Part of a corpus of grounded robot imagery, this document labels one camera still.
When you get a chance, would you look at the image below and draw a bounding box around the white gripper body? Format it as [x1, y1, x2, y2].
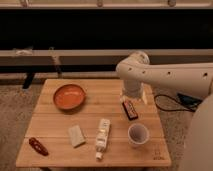
[121, 80, 143, 100]

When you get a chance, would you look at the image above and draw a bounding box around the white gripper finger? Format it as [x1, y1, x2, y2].
[120, 95, 125, 103]
[142, 90, 148, 105]

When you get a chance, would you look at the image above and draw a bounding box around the white sponge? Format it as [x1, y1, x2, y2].
[68, 125, 86, 148]

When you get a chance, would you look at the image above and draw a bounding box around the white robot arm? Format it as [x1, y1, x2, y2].
[116, 51, 213, 171]

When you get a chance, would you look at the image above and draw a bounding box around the orange ceramic bowl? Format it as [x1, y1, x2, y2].
[53, 84, 86, 110]

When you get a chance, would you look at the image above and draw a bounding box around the dark chocolate bar wrapper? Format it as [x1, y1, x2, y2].
[122, 100, 138, 120]

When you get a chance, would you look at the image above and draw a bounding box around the white tube bottle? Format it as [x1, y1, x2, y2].
[95, 119, 110, 160]

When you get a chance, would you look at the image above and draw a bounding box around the dark power adapter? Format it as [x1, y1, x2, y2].
[177, 93, 201, 106]

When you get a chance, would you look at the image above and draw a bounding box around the wooden table board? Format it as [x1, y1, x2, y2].
[16, 79, 171, 168]

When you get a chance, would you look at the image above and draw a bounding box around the red chili pepper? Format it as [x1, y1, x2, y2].
[29, 137, 49, 156]

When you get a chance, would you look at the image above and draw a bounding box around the black power cable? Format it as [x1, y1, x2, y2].
[153, 93, 198, 113]

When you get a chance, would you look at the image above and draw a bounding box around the grey metal rail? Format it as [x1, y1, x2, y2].
[0, 49, 213, 67]

